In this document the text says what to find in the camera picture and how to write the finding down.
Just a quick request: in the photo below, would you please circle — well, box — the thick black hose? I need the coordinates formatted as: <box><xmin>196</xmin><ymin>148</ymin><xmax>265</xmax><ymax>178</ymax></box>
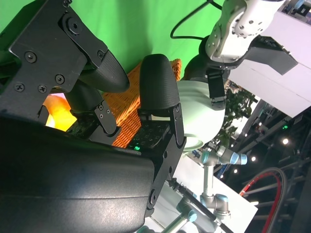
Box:
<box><xmin>266</xmin><ymin>166</ymin><xmax>290</xmax><ymax>233</ymax></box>

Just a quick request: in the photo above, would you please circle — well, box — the green tablecloth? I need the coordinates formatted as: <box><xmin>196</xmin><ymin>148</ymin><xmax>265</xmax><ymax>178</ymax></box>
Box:
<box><xmin>0</xmin><ymin>0</ymin><xmax>224</xmax><ymax>81</ymax></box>

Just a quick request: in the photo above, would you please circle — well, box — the green leafy plant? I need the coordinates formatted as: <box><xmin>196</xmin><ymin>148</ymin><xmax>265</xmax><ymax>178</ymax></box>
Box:
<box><xmin>213</xmin><ymin>82</ymin><xmax>260</xmax><ymax>148</ymax></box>

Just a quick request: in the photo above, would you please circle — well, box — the round orange-white bread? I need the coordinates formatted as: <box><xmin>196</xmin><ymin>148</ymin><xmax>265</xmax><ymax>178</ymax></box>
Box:
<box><xmin>42</xmin><ymin>94</ymin><xmax>77</xmax><ymax>132</ymax></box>

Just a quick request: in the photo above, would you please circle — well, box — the black rod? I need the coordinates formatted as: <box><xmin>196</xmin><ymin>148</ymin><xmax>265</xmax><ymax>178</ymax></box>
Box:
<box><xmin>167</xmin><ymin>178</ymin><xmax>234</xmax><ymax>233</ymax></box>

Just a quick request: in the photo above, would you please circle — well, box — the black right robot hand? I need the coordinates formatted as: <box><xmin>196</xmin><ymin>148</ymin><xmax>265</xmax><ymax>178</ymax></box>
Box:
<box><xmin>0</xmin><ymin>0</ymin><xmax>187</xmax><ymax>233</ymax></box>

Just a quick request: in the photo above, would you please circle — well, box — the orange wicker basket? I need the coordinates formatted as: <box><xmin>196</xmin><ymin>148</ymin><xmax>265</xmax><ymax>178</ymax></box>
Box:
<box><xmin>102</xmin><ymin>58</ymin><xmax>182</xmax><ymax>149</ymax></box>

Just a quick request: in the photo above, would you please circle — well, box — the white table board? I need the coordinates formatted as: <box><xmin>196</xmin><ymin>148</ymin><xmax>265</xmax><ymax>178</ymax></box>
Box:
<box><xmin>145</xmin><ymin>155</ymin><xmax>259</xmax><ymax>233</ymax></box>

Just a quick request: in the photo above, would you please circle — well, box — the large white wall panel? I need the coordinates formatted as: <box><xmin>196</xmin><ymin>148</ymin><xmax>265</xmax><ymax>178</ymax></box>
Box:
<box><xmin>228</xmin><ymin>9</ymin><xmax>311</xmax><ymax>118</ymax></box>

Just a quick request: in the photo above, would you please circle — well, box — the pale grey-green bowl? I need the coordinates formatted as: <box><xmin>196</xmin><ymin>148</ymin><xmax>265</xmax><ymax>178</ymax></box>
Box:
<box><xmin>177</xmin><ymin>80</ymin><xmax>225</xmax><ymax>153</ymax></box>

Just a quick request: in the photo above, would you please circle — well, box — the red hose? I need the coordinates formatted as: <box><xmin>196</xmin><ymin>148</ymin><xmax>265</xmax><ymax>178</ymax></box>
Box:
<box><xmin>239</xmin><ymin>168</ymin><xmax>280</xmax><ymax>233</ymax></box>

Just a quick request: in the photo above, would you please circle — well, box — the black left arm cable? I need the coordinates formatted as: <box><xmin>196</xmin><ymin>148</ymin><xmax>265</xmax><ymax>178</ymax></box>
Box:
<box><xmin>170</xmin><ymin>0</ymin><xmax>225</xmax><ymax>39</ymax></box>

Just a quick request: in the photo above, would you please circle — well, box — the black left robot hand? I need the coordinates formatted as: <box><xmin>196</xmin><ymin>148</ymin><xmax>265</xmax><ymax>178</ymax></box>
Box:
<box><xmin>184</xmin><ymin>53</ymin><xmax>234</xmax><ymax>109</ymax></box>

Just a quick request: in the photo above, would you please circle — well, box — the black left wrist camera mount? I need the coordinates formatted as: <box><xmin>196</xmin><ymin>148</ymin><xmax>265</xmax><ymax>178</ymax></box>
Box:
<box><xmin>242</xmin><ymin>36</ymin><xmax>299</xmax><ymax>76</ymax></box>

